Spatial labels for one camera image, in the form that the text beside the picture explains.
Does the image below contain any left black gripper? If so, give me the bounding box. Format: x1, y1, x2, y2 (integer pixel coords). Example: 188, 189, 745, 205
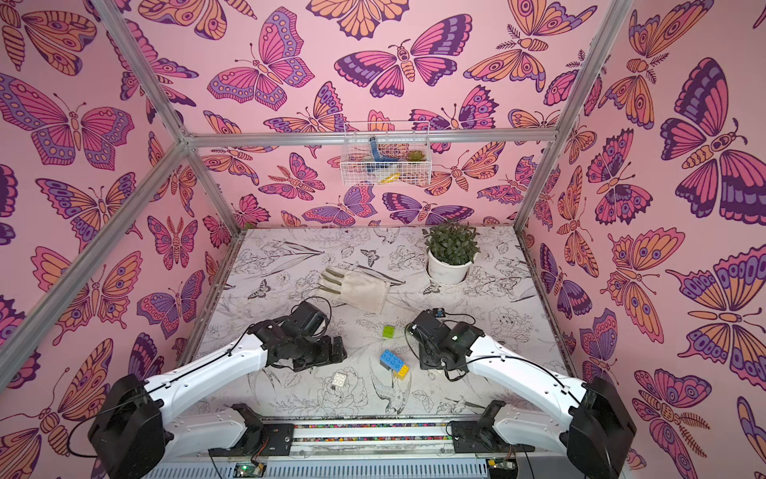
293, 334, 351, 370

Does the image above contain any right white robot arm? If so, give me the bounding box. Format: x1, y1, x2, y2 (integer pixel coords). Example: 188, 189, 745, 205
406, 311, 636, 478

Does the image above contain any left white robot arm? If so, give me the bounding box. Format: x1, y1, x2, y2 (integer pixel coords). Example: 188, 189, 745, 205
88, 301, 347, 478

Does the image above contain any white lego brick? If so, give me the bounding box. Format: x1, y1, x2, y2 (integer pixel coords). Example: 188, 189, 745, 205
331, 372, 347, 389

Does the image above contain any beige work glove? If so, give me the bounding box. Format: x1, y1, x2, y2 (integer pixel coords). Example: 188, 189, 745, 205
317, 267, 390, 313

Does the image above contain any potted green plant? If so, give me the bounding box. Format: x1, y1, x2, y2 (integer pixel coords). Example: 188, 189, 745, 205
425, 222, 480, 285

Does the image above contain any green circuit board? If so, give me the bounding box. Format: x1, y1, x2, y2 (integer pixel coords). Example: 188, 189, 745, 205
233, 462, 265, 479

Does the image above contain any yellow item in basket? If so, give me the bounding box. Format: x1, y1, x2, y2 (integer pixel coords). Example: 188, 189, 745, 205
377, 173, 400, 185

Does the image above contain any small green plant in basket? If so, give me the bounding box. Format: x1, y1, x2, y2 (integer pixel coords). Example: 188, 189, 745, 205
405, 150, 426, 162

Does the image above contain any blue toy in basket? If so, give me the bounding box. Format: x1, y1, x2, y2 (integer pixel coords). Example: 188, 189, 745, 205
366, 137, 398, 173

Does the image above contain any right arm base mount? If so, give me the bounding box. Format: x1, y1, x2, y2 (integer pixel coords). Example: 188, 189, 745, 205
446, 400, 536, 454

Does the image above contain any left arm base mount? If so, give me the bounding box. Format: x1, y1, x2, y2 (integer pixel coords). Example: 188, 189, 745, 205
209, 403, 295, 458

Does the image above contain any white wire basket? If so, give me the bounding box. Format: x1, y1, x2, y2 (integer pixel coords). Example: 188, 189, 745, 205
337, 120, 433, 188

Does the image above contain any aluminium frame back bar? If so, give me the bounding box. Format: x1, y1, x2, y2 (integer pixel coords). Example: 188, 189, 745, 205
184, 127, 559, 149

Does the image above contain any aluminium frame right post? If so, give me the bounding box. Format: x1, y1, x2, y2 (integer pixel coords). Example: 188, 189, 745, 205
514, 0, 634, 234

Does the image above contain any aluminium frame post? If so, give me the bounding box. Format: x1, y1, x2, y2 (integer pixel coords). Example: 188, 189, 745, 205
93, 0, 241, 236
514, 0, 634, 234

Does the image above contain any aluminium frame left diagonal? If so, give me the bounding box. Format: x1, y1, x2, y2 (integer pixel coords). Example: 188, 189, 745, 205
1, 142, 188, 388

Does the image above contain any aluminium frame left post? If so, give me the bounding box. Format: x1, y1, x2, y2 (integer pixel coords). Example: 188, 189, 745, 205
93, 0, 241, 236

